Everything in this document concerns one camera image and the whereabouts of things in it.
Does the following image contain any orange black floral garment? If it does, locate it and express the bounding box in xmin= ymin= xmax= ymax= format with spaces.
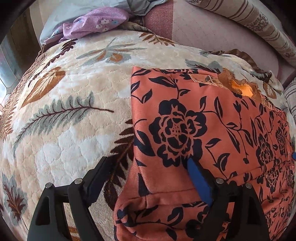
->
xmin=113 ymin=67 xmax=295 ymax=240

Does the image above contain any cream leaf-pattern plush blanket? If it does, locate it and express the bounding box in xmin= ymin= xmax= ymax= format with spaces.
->
xmin=1 ymin=30 xmax=294 ymax=240

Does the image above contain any striped floral pillow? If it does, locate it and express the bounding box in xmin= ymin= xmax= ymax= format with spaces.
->
xmin=283 ymin=78 xmax=296 ymax=118

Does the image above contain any pink quilted bed sheet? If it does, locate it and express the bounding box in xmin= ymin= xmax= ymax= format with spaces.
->
xmin=143 ymin=1 xmax=295 ymax=86

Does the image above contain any purple floral cloth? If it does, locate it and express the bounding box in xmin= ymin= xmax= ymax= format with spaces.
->
xmin=40 ymin=7 xmax=129 ymax=45

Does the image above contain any striped beige pillow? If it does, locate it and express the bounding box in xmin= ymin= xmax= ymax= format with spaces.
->
xmin=188 ymin=0 xmax=295 ymax=67

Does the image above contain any light blue grey cloth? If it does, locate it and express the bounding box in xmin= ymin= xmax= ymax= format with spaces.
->
xmin=39 ymin=1 xmax=166 ymax=45

